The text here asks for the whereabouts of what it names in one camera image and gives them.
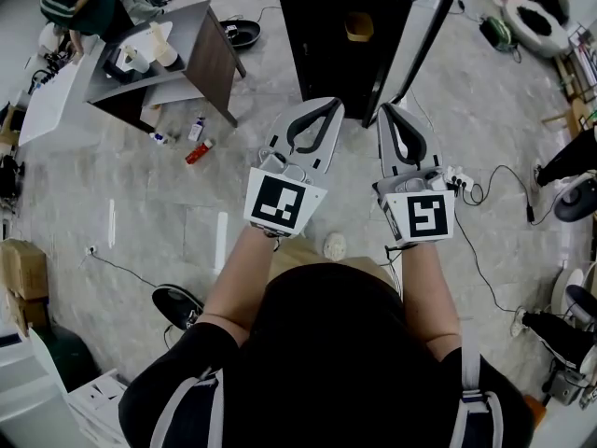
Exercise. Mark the white power strip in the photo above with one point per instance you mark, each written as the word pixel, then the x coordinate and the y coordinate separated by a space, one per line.
pixel 459 180

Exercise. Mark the red bottle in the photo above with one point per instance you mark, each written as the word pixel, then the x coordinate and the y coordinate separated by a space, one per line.
pixel 199 152

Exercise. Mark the black fluffy item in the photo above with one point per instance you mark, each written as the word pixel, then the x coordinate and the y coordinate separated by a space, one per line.
pixel 535 19

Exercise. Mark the metal shelf rack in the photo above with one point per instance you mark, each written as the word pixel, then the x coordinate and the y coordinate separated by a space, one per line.
pixel 585 59

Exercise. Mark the black cabinet with door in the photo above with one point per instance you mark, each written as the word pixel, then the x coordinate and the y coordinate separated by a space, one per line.
pixel 317 49

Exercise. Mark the person's right forearm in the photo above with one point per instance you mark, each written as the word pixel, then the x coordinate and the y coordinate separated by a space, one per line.
pixel 426 292

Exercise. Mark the person's right white shoe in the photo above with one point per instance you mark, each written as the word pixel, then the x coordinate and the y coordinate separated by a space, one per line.
pixel 334 246

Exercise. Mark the beige cup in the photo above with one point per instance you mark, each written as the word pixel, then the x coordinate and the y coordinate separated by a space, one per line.
pixel 168 56

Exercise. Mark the black holder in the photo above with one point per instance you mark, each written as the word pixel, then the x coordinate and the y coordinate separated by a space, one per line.
pixel 112 69

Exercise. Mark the dark round bin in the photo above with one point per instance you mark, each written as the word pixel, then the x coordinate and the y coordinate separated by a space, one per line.
pixel 74 357

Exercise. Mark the green bag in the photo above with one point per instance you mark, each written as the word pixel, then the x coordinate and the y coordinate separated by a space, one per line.
pixel 498 33

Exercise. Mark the grey wooden vanity cabinet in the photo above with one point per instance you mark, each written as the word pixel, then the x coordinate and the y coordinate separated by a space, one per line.
pixel 214 54

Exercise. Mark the white bottle with blue cap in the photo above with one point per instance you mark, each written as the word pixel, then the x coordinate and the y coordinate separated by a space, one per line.
pixel 196 130

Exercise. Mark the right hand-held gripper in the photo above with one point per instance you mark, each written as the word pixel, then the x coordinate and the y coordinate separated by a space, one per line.
pixel 426 215

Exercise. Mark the white round pet bed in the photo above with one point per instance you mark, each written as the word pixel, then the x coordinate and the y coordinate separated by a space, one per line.
pixel 522 35

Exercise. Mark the wooden bench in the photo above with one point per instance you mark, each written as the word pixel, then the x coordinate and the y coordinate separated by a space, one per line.
pixel 571 117

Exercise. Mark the white cabinet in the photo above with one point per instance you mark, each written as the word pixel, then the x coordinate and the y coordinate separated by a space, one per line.
pixel 37 404

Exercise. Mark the cardboard box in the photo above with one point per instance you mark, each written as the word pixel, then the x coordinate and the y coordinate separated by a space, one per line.
pixel 28 313
pixel 23 269

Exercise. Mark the person's left forearm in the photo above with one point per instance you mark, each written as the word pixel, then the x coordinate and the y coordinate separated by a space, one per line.
pixel 238 283

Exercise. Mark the yellow plastic container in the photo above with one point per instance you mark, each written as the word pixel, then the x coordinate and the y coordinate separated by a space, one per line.
pixel 359 26

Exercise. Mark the white cup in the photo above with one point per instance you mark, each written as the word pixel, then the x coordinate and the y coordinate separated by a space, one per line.
pixel 137 62

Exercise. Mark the small white blue bottle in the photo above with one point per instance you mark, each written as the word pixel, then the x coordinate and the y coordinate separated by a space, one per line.
pixel 158 138

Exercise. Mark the person's tan shorts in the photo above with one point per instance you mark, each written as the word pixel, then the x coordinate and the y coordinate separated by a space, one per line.
pixel 298 257

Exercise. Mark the wooden stick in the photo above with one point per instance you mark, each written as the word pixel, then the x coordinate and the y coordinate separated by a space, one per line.
pixel 157 33

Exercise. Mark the white sink basin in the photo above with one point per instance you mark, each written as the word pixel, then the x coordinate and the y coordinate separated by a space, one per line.
pixel 140 35

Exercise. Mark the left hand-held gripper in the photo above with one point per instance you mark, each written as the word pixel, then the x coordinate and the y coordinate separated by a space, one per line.
pixel 280 203

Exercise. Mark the white round tub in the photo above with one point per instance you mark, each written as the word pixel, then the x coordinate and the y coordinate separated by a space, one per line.
pixel 562 292

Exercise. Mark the person's black shirt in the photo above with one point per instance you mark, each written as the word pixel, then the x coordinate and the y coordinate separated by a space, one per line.
pixel 326 367

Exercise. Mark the grey round device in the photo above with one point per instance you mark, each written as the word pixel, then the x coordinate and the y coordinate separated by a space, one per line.
pixel 583 303
pixel 576 199

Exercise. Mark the black sneaker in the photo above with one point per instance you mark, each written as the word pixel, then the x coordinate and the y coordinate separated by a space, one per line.
pixel 177 303

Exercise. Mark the black round pan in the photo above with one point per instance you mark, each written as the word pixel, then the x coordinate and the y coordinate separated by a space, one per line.
pixel 242 33

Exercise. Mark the white floor socket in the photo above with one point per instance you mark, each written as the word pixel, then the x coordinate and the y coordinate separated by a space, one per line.
pixel 92 250

